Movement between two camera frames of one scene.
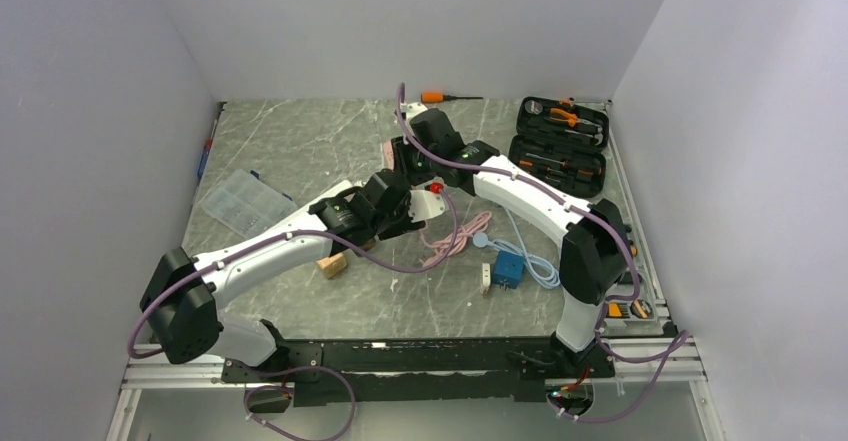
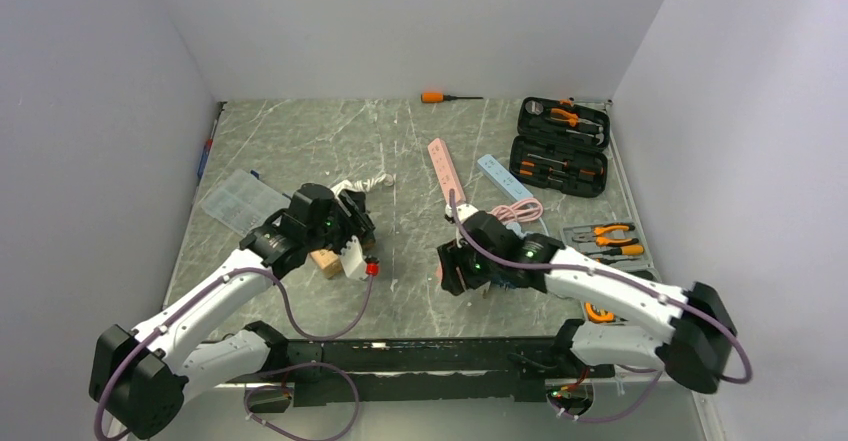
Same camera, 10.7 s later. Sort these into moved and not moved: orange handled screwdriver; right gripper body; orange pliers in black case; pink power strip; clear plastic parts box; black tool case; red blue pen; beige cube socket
Moved: pink power strip; right gripper body
Not moved: beige cube socket; clear plastic parts box; orange pliers in black case; orange handled screwdriver; black tool case; red blue pen
